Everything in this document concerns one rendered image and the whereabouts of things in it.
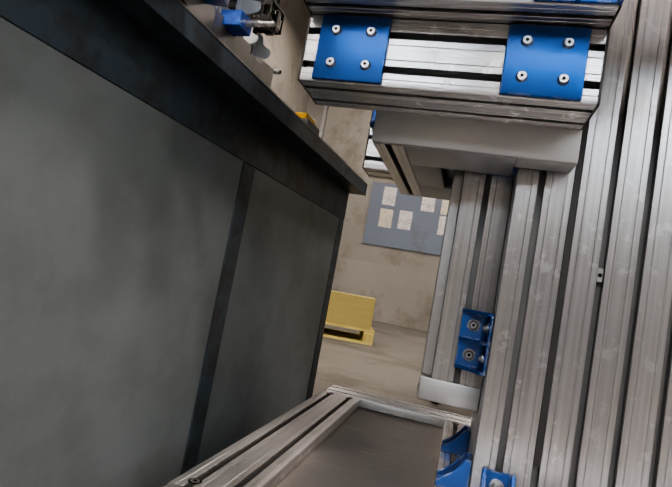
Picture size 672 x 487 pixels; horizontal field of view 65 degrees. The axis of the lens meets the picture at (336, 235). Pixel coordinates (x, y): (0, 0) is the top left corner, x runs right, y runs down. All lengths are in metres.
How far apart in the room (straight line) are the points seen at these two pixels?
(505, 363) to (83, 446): 0.58
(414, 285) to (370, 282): 0.70
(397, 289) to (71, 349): 7.84
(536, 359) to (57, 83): 0.68
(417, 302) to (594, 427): 7.69
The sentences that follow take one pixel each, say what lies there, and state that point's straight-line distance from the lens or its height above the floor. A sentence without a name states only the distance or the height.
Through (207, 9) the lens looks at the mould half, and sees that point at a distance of 0.87.
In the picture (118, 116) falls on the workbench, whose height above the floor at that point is 0.64.
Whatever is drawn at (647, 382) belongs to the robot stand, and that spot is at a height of 0.42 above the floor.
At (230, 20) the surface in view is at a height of 0.88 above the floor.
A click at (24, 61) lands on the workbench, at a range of 0.66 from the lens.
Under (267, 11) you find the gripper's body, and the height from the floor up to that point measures 1.07.
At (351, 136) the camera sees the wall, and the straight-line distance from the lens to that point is 9.05.
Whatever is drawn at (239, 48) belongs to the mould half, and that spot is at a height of 0.87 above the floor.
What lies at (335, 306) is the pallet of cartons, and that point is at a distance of 4.67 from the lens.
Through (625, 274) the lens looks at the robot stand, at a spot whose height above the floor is 0.56.
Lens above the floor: 0.48
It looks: 5 degrees up
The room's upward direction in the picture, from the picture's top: 10 degrees clockwise
